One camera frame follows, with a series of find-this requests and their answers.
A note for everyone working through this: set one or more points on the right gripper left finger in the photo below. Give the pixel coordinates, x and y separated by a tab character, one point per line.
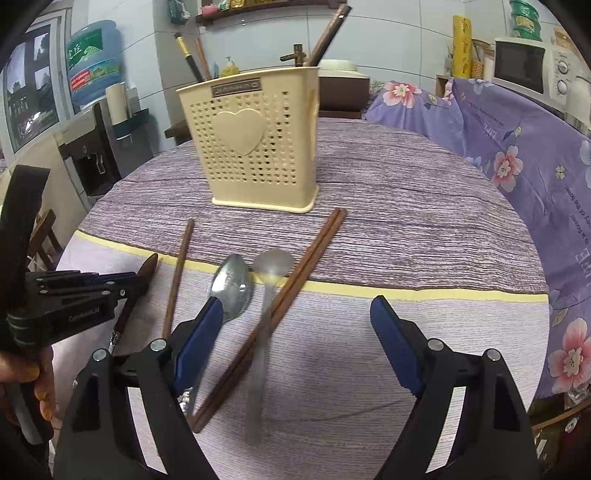
98	437

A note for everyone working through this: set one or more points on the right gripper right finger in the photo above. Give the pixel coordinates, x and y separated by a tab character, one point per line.
494	439

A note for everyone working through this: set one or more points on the brown wooden chopstick single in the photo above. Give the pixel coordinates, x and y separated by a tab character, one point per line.
176	279

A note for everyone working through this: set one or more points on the brown chopstick pair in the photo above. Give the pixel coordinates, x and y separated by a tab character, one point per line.
268	318
277	322

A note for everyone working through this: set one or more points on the steel spoon shiny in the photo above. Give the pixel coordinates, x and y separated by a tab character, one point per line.
231	289

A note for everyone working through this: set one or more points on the left hand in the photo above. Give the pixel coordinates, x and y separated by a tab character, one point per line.
38	372

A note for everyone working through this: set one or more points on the wooden chair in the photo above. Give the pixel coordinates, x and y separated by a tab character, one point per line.
44	249

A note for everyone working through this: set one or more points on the water dispenser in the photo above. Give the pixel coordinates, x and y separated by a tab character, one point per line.
98	153

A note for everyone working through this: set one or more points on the purple striped tablecloth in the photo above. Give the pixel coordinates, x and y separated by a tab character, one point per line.
425	229

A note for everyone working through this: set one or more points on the paper cup stack holder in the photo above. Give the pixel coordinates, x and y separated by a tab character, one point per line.
123	120

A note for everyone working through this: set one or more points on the blue water jug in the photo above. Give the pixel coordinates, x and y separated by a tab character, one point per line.
93	60

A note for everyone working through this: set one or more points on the cream plastic utensil holder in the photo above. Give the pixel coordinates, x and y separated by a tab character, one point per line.
279	172

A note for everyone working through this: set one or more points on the purple floral cloth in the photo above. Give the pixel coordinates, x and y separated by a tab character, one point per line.
541	165

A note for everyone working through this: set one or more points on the yellow soap bottle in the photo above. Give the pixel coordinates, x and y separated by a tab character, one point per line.
229	69

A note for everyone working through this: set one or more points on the green hanging packet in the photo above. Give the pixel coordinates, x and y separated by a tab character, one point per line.
178	13

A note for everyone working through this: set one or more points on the bronze faucet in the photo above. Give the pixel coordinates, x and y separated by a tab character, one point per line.
298	55

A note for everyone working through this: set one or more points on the white microwave oven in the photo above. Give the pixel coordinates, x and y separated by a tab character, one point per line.
542	72

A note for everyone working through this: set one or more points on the yellow roll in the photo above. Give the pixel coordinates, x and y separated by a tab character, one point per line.
462	47

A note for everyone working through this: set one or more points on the thick brown chopstick in holder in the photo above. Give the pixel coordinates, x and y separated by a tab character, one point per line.
328	35

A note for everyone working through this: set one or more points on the green instant noodle cups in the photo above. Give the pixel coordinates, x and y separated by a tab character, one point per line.
525	20

